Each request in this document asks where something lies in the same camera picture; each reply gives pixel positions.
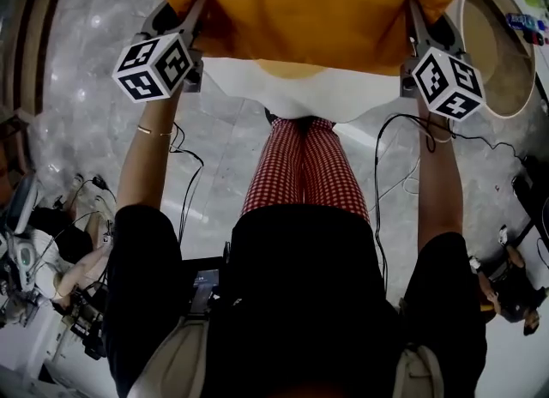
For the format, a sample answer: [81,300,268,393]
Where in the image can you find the person's red checked trousers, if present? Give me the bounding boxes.
[240,116,371,224]

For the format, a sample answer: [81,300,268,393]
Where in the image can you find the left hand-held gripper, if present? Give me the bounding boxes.
[112,0,209,104]

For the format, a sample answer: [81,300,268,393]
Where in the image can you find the wooden step platform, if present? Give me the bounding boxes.
[0,0,69,118]

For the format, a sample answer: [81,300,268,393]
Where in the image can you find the person's right forearm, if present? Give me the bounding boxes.
[418,106,464,251]

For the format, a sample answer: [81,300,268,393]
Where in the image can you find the person's black shirt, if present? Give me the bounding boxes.
[105,203,488,398]

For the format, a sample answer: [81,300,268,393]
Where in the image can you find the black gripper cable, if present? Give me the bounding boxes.
[169,121,205,247]
[373,112,455,299]

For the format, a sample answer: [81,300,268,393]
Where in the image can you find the dark red-capped drink bottle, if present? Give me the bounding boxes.
[521,29,549,47]

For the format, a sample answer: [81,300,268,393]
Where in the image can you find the white egg-shaped seat cushion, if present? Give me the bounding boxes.
[201,55,419,125]

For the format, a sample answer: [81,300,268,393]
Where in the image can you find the orange pillow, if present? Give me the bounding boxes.
[144,0,485,78]

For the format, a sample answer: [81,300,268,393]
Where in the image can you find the round wooden basket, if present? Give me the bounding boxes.
[456,0,537,119]

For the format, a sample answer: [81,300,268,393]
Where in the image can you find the person's left forearm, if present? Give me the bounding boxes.
[115,93,181,217]

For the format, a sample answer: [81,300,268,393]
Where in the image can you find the black waist-mounted device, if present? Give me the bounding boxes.
[182,256,232,318]

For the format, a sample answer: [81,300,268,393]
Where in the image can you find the blue-labelled drink bottle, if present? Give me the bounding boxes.
[504,12,546,32]

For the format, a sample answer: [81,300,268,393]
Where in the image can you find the thin gold bracelet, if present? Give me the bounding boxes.
[136,124,173,138]

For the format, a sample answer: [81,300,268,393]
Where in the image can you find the beige shoulder strap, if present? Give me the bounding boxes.
[392,342,445,398]
[128,317,211,398]

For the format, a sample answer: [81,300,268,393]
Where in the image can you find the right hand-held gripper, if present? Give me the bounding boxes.
[401,0,486,123]

